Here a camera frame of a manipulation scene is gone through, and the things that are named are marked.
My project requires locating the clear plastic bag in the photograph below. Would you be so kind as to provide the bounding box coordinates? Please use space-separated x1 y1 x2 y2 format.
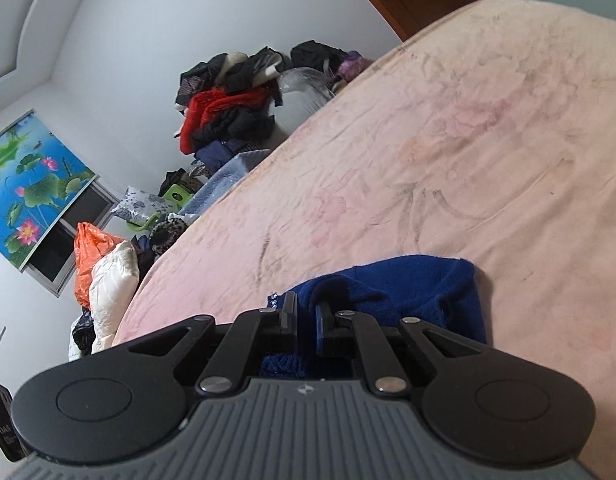
278 66 339 136

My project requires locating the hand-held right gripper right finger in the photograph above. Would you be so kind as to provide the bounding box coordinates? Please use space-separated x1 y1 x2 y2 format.
313 301 494 396

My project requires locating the black box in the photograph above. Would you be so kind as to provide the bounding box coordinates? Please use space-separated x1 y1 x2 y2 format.
0 380 29 463

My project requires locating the light blue towel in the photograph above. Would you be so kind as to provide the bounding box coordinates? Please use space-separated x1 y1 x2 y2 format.
180 149 274 216

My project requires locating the floral pillow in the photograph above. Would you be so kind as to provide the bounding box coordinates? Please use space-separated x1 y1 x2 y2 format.
110 186 174 223

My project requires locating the orange plastic bag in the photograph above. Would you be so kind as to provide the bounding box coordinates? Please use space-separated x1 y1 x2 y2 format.
74 221 126 311

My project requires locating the purple cloth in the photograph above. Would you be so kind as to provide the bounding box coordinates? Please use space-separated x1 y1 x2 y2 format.
338 51 374 83

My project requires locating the black patterned cloth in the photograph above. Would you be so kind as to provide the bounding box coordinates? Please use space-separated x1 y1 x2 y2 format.
72 310 96 356

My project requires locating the pile of mixed clothes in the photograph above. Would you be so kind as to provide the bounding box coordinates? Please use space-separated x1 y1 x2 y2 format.
170 46 294 171

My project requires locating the green box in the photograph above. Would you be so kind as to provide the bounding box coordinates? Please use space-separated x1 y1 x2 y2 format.
130 185 194 233

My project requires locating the window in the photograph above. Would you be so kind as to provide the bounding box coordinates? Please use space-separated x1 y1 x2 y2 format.
23 180 121 297

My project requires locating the pink blanket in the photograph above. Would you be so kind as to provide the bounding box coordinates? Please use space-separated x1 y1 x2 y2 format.
110 0 616 480

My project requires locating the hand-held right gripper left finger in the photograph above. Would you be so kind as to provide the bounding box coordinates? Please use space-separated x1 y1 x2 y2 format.
113 292 301 396

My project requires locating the cream quilt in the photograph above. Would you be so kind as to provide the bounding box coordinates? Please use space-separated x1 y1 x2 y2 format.
68 240 141 361

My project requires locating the lotus flower window blind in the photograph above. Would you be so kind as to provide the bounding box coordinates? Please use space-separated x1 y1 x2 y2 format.
0 110 96 263

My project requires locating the leopard print cloth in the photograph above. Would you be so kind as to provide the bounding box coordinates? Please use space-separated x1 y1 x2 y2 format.
150 212 201 258

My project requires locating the black bag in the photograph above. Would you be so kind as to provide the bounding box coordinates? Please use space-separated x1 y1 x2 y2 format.
290 40 349 73

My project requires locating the blue beaded sweater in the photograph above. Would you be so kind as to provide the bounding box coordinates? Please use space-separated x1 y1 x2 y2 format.
258 255 489 381

